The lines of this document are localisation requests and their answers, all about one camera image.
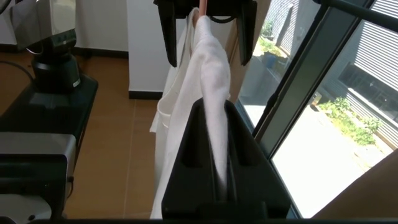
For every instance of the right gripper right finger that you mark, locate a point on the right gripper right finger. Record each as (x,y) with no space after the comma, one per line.
(258,193)

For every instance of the white printed t-shirt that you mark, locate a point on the white printed t-shirt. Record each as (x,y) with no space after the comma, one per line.
(211,71)

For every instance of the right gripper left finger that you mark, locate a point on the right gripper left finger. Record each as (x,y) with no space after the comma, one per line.
(189,186)

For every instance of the window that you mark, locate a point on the window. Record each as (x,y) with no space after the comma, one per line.
(326,155)

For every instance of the pink clothes hanger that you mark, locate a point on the pink clothes hanger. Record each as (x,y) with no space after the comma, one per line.
(202,6)

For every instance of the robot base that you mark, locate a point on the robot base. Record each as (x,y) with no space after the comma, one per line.
(46,109)

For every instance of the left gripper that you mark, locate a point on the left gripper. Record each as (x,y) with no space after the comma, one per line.
(217,6)

